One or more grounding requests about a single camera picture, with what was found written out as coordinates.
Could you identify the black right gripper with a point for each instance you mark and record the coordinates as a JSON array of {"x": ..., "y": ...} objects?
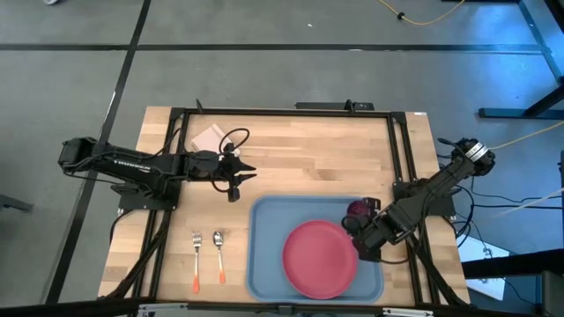
[{"x": 374, "y": 240}]

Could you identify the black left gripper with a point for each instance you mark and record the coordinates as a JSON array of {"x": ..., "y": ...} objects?
[{"x": 207, "y": 165}]

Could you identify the shiny purple red cup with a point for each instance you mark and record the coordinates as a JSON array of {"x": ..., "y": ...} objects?
[{"x": 362, "y": 206}]

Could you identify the red plastic plate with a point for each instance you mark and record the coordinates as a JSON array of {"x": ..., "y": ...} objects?
[{"x": 317, "y": 264}]

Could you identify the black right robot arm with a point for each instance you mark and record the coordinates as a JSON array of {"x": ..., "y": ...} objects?
[{"x": 440, "y": 180}]

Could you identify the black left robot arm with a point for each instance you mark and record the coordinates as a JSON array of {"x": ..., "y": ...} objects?
[{"x": 132, "y": 167}]

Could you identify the light blue plastic tray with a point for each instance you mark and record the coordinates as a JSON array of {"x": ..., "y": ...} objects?
[{"x": 269, "y": 229}]

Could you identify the beige cardboard block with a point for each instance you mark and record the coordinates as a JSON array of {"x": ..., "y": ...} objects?
[{"x": 207, "y": 138}]

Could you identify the white sheet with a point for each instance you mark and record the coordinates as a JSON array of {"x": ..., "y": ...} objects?
[{"x": 484, "y": 264}]

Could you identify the black rig crossbar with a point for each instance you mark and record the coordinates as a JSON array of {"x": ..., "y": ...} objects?
[{"x": 66, "y": 308}]

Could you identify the black aluminium table frame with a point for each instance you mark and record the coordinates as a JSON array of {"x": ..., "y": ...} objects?
[{"x": 286, "y": 112}]

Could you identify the black bracket bar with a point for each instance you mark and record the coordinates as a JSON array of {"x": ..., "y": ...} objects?
[{"x": 335, "y": 106}]

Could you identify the black workstation frame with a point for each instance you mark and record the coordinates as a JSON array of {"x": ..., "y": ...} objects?
[{"x": 520, "y": 113}]

